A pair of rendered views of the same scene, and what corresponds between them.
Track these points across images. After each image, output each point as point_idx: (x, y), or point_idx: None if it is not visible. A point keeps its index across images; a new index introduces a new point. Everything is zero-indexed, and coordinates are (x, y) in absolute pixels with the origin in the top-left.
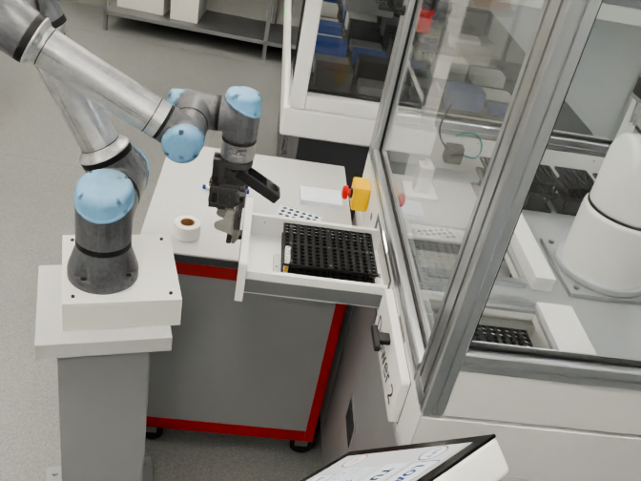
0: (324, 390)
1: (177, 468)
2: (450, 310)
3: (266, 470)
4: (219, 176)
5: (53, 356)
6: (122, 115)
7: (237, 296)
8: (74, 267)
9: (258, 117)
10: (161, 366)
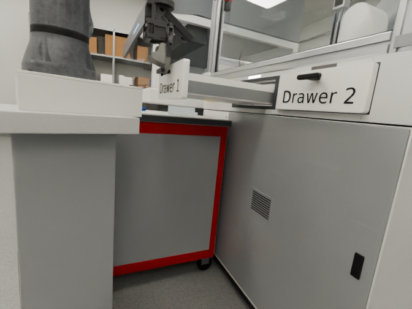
0: (217, 213)
1: (128, 305)
2: None
3: (190, 286)
4: (152, 13)
5: (7, 129)
6: None
7: (183, 92)
8: (31, 51)
9: None
10: None
